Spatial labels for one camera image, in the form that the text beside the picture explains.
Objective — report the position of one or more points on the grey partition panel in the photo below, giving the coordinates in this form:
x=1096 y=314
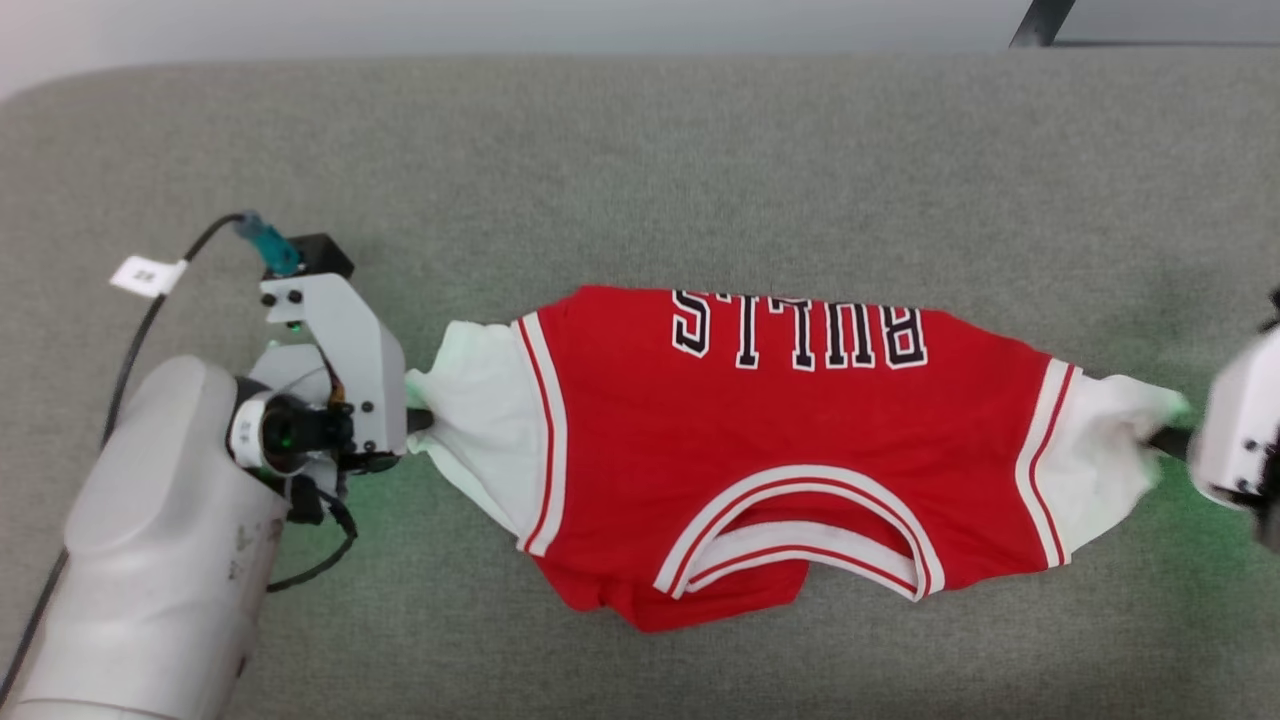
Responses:
x=1170 y=20

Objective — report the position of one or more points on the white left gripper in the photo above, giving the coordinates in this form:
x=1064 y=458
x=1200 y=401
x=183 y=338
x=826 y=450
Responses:
x=345 y=340

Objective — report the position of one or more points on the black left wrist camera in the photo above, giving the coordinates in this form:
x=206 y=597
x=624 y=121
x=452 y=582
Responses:
x=290 y=432

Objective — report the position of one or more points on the dark metal frame post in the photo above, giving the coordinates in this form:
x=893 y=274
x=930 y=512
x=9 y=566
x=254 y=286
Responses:
x=1040 y=22

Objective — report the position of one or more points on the red and white Bulls jersey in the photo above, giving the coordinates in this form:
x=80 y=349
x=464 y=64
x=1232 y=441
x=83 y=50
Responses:
x=780 y=450

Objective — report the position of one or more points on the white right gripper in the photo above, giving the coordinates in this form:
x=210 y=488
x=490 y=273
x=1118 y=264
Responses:
x=1240 y=430

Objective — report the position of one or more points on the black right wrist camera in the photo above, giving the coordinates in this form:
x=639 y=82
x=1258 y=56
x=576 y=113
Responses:
x=1274 y=310

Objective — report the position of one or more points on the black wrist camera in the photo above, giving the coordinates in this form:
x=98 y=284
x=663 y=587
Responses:
x=290 y=432
x=1274 y=310

